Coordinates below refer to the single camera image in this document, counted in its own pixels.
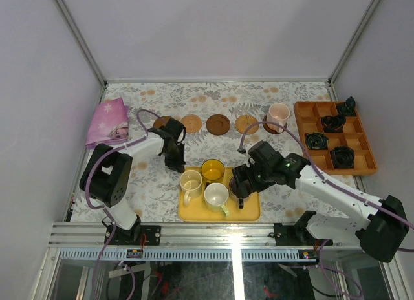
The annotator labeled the purple mug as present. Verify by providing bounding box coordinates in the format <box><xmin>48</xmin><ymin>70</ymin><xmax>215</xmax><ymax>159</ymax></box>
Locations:
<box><xmin>229</xmin><ymin>177</ymin><xmax>250</xmax><ymax>209</ymax></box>

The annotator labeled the blue slotted cable duct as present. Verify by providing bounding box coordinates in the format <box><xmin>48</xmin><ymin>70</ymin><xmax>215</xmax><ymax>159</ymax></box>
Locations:
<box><xmin>61</xmin><ymin>248</ymin><xmax>301</xmax><ymax>262</ymax></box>

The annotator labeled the woven rattan coaster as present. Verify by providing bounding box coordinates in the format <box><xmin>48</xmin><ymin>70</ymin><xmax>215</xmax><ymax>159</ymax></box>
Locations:
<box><xmin>180</xmin><ymin>114</ymin><xmax>202</xmax><ymax>133</ymax></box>
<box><xmin>235</xmin><ymin>115</ymin><xmax>259</xmax><ymax>135</ymax></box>

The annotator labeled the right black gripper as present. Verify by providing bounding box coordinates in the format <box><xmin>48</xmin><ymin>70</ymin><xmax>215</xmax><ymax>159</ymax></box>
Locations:
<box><xmin>232</xmin><ymin>161</ymin><xmax>275</xmax><ymax>199</ymax></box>

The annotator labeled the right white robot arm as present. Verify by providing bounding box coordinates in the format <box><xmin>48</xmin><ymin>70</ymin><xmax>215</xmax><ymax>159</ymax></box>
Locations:
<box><xmin>232</xmin><ymin>141</ymin><xmax>409</xmax><ymax>263</ymax></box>

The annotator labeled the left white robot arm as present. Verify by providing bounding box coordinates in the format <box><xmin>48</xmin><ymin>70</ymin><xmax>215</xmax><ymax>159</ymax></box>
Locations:
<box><xmin>80</xmin><ymin>119</ymin><xmax>186</xmax><ymax>245</ymax></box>

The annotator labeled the aluminium frame rail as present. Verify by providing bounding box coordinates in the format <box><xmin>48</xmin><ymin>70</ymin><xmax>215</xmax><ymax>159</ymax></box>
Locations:
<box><xmin>48</xmin><ymin>222</ymin><xmax>397</xmax><ymax>249</ymax></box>

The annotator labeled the black item left compartment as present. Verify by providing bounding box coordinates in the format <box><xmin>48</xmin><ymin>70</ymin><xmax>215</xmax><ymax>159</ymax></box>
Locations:
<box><xmin>305</xmin><ymin>133</ymin><xmax>329</xmax><ymax>150</ymax></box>

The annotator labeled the yellow serving tray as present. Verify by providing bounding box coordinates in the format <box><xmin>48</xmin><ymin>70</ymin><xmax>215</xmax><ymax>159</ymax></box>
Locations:
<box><xmin>179</xmin><ymin>167</ymin><xmax>261</xmax><ymax>222</ymax></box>

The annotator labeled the black coiled item lower compartment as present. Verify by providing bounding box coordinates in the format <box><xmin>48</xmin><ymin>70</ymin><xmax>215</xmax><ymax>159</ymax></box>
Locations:
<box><xmin>330</xmin><ymin>146</ymin><xmax>355</xmax><ymax>169</ymax></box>

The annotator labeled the cream mug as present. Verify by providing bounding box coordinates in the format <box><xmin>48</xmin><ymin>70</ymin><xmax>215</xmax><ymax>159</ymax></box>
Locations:
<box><xmin>180</xmin><ymin>170</ymin><xmax>203</xmax><ymax>206</ymax></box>

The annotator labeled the black item top compartment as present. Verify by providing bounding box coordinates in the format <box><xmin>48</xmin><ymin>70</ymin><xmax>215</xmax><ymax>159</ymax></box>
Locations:
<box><xmin>336</xmin><ymin>96</ymin><xmax>356</xmax><ymax>116</ymax></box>

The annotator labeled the pink mug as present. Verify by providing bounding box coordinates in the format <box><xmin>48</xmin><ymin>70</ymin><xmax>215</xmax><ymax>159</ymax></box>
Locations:
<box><xmin>267</xmin><ymin>103</ymin><xmax>290</xmax><ymax>131</ymax></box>

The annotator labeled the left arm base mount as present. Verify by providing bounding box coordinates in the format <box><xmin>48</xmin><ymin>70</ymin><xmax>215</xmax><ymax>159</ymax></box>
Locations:
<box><xmin>109</xmin><ymin>217</ymin><xmax>162</xmax><ymax>246</ymax></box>

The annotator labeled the yellow glass cup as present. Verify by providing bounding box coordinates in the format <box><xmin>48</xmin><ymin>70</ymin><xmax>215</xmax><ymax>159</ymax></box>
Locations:
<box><xmin>201</xmin><ymin>159</ymin><xmax>225</xmax><ymax>186</ymax></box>

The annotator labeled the dark wooden coaster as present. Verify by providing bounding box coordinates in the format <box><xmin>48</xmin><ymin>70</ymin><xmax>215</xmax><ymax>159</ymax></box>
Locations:
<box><xmin>262</xmin><ymin>123</ymin><xmax>284</xmax><ymax>134</ymax></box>
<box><xmin>206</xmin><ymin>114</ymin><xmax>230</xmax><ymax>136</ymax></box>
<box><xmin>153</xmin><ymin>116</ymin><xmax>173</xmax><ymax>129</ymax></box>

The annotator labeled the white green-handled mug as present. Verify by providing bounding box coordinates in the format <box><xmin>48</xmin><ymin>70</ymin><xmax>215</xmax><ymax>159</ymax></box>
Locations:
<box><xmin>204</xmin><ymin>183</ymin><xmax>230</xmax><ymax>217</ymax></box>

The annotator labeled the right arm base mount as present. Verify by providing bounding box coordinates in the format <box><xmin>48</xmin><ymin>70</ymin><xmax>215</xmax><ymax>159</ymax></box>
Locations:
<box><xmin>273</xmin><ymin>211</ymin><xmax>334</xmax><ymax>246</ymax></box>

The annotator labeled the purple snowflake cloth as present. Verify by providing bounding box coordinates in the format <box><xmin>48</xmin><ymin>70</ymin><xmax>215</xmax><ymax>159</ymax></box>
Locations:
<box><xmin>85</xmin><ymin>98</ymin><xmax>129</xmax><ymax>148</ymax></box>

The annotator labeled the orange compartment organizer tray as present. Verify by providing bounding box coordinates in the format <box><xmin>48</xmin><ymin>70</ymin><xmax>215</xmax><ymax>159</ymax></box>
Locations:
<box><xmin>294</xmin><ymin>101</ymin><xmax>378</xmax><ymax>176</ymax></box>

